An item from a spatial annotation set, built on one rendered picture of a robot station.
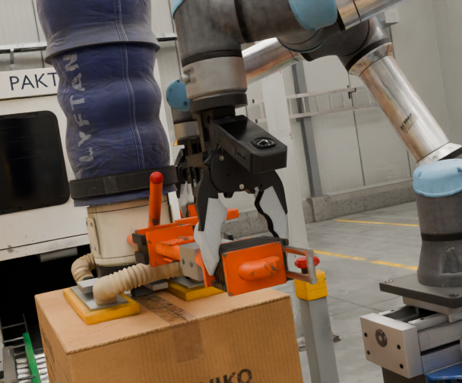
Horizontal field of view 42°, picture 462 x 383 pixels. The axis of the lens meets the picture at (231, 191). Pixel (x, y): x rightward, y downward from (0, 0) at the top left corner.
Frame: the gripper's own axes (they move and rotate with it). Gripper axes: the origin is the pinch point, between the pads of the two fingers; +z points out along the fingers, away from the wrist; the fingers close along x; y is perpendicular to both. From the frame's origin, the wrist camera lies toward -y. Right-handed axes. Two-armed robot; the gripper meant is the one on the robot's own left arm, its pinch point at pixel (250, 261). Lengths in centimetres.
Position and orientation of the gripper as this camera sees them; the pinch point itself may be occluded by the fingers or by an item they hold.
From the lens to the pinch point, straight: 73.0
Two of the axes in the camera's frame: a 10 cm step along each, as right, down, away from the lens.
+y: -3.8, 0.2, 9.2
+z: 1.6, 9.9, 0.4
